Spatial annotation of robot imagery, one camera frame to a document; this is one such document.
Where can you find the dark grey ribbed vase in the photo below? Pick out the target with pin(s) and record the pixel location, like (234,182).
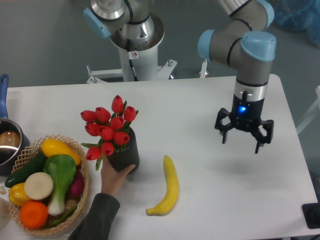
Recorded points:
(129,156)

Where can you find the blue handled saucepan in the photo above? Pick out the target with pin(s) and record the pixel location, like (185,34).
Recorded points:
(12,138)

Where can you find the dark green cucumber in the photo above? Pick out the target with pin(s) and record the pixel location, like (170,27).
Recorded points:
(35,165)

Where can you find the yellow banana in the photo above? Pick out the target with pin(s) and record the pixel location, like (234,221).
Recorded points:
(172,190)

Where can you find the green chili pepper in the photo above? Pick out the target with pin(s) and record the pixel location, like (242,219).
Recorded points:
(62,218)

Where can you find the white round radish slice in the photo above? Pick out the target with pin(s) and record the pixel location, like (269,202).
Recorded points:
(38,186)

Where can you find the white frame at right edge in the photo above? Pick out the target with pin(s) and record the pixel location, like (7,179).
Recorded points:
(310,113)

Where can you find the white garlic clove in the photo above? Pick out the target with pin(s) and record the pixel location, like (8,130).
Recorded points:
(2,191)

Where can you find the orange fruit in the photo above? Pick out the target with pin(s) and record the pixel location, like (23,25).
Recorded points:
(33,214)

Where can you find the yellow squash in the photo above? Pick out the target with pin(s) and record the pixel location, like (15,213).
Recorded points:
(51,147)

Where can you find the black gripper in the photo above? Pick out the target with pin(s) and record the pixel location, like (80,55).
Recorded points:
(245,116)

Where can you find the person's hand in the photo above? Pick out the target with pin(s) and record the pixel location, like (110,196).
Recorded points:
(112,180)

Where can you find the black device at table edge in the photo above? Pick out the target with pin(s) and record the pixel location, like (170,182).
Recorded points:
(311,212)

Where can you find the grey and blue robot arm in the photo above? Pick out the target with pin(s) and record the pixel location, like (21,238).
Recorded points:
(244,45)

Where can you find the woven wicker basket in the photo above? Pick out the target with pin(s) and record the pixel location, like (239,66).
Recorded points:
(77,203)

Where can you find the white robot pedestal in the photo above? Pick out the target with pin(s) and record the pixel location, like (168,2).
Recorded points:
(137,46)

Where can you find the green bok choy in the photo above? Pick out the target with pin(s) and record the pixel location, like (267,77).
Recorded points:
(62,169)

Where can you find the purple sweet potato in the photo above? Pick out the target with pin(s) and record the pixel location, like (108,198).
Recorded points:
(78,184)

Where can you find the yellow bell pepper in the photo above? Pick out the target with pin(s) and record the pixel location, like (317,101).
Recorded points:
(17,195)

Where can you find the blue plastic bag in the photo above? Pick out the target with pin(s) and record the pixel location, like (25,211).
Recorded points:
(299,16)

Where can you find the red tulip bouquet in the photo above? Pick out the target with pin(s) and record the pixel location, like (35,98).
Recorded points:
(112,128)

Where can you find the dark grey sleeved forearm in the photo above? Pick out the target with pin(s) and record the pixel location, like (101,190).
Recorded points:
(96,225)

